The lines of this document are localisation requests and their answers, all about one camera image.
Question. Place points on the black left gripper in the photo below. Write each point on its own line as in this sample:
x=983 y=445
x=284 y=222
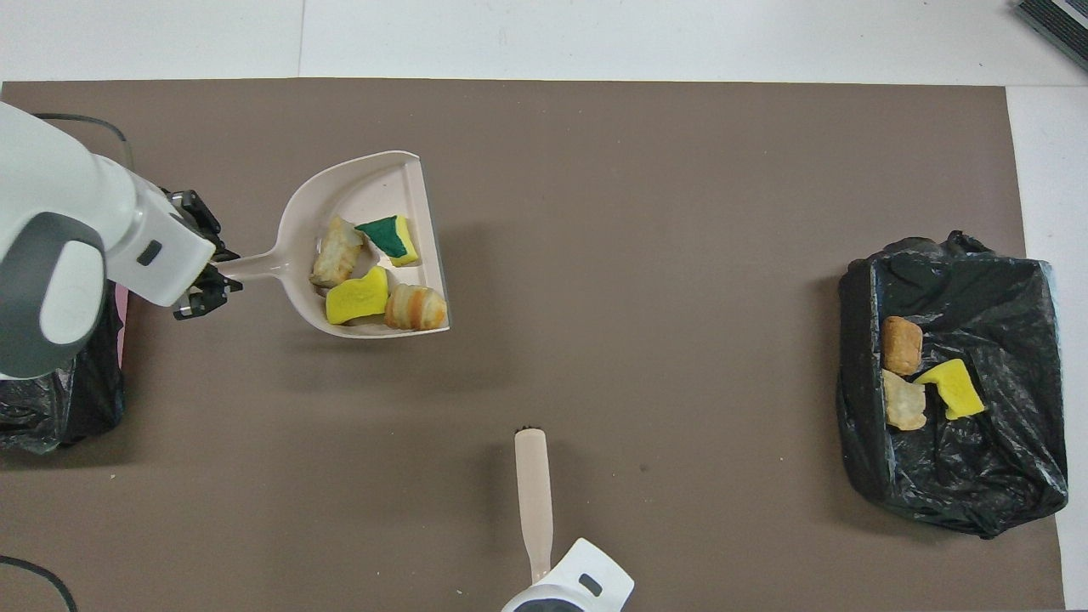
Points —
x=189 y=208

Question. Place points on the pale bread piece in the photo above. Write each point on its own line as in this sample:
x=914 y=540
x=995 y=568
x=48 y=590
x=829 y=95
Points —
x=337 y=253

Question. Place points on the plain yellow sponge piece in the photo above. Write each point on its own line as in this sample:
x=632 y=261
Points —
x=357 y=297

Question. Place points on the small green yellow sponge piece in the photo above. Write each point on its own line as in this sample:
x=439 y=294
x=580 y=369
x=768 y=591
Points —
x=389 y=238

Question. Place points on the beige plastic dustpan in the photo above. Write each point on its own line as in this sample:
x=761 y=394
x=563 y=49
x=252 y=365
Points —
x=374 y=183

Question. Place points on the orange striped croissant piece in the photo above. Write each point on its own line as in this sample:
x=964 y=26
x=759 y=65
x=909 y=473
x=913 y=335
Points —
x=416 y=308

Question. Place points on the beige hand brush black bristles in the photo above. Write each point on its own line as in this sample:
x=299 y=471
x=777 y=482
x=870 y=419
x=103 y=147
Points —
x=534 y=493

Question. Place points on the brown oval bread roll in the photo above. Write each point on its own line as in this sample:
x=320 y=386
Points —
x=902 y=344

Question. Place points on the torn orange crust bread piece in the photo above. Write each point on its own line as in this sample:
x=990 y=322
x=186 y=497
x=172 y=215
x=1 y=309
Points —
x=903 y=404

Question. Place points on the large green yellow sponge piece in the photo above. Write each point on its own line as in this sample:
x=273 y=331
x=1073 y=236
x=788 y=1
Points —
x=956 y=387

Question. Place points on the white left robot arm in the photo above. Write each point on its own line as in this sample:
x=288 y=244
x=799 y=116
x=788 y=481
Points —
x=76 y=221

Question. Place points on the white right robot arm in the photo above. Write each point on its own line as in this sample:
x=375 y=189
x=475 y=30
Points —
x=569 y=586

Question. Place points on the black bag lined pink bin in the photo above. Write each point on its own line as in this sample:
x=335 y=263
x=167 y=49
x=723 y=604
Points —
x=76 y=408

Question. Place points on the brown table mat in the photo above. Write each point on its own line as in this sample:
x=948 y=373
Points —
x=595 y=170

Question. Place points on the grey ribbed object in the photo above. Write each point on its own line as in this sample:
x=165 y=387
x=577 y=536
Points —
x=1058 y=25

